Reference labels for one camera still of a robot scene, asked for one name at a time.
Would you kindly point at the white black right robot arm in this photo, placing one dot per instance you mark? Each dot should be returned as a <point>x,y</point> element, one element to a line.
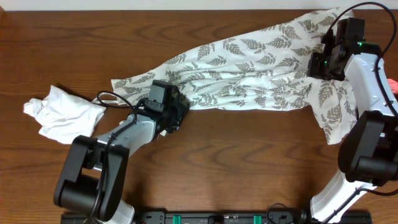
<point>367,157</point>

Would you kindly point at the white folded shirt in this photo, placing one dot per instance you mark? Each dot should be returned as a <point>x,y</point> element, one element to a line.
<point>63,116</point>

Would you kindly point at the white fern print dress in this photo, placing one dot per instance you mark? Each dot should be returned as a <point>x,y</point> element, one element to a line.
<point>261,70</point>

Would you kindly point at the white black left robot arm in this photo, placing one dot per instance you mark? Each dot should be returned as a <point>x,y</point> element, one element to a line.
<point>92,179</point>

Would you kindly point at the pink cloth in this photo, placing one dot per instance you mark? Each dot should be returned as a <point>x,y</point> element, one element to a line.
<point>393,85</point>

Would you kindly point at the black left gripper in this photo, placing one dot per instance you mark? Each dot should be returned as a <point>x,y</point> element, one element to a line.
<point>182,109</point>

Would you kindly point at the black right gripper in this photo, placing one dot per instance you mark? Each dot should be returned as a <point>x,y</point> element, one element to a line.
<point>313,71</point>

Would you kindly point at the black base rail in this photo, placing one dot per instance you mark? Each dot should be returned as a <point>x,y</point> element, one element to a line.
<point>274,216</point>

